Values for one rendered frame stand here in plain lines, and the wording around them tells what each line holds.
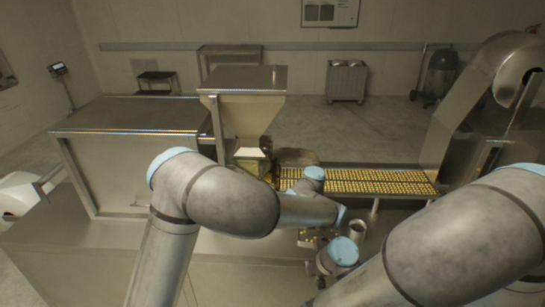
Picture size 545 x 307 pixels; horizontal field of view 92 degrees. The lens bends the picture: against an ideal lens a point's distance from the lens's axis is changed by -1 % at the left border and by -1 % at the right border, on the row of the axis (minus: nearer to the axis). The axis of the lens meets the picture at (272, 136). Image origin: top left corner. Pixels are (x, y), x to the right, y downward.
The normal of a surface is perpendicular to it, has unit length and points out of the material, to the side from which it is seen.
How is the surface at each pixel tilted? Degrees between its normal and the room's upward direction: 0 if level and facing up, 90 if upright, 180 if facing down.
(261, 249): 0
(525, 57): 90
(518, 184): 5
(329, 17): 90
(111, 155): 90
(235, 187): 29
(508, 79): 90
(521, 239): 48
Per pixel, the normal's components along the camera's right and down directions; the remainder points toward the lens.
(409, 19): -0.07, 0.51
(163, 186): -0.54, -0.09
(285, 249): -0.01, -0.86
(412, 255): -0.80, -0.23
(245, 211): 0.39, -0.01
